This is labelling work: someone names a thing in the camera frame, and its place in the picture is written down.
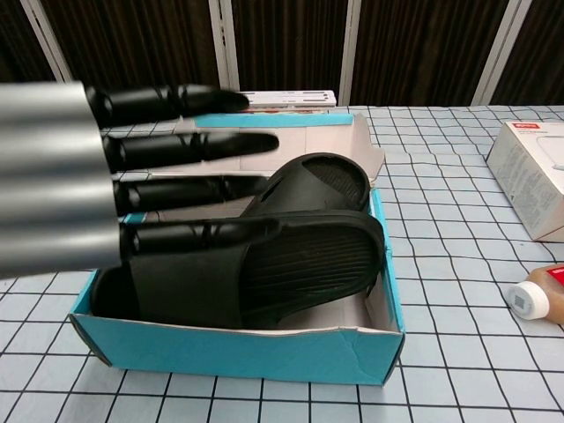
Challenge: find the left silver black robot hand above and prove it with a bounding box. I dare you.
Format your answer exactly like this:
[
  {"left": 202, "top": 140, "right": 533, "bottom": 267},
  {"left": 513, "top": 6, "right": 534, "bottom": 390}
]
[{"left": 0, "top": 80, "right": 281, "bottom": 279}]

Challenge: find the black rubber slipper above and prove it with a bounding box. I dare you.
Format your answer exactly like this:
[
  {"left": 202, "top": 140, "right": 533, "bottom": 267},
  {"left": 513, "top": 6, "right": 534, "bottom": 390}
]
[
  {"left": 240, "top": 152, "right": 372, "bottom": 221},
  {"left": 90, "top": 210, "right": 386, "bottom": 330}
]

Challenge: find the light blue shoe box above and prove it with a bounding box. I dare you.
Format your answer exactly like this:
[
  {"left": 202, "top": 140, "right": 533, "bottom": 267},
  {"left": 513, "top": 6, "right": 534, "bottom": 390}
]
[{"left": 70, "top": 109, "right": 405, "bottom": 388}]

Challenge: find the white desk lamp box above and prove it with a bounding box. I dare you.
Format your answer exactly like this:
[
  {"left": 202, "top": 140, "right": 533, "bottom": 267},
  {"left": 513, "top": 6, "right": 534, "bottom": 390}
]
[{"left": 486, "top": 119, "right": 564, "bottom": 242}]

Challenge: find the white folding laptop stand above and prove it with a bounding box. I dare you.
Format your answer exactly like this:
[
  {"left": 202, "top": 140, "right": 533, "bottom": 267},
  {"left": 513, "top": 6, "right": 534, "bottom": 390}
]
[{"left": 240, "top": 90, "right": 338, "bottom": 111}]

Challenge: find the blue checked tablecloth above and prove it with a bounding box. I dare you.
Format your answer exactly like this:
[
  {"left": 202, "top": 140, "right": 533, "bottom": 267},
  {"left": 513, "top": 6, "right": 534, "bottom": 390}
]
[{"left": 0, "top": 104, "right": 564, "bottom": 423}]

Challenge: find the brown juice bottle red label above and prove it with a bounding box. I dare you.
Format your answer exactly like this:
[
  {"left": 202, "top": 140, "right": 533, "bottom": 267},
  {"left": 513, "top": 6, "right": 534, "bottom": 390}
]
[{"left": 508, "top": 263, "right": 564, "bottom": 326}]

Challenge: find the white metal frame post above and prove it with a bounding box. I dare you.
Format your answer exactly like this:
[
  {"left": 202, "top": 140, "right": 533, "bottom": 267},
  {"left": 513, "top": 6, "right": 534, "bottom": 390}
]
[
  {"left": 19, "top": 0, "right": 75, "bottom": 84},
  {"left": 473, "top": 0, "right": 529, "bottom": 107},
  {"left": 209, "top": 0, "right": 241, "bottom": 92},
  {"left": 338, "top": 0, "right": 375, "bottom": 107}
]

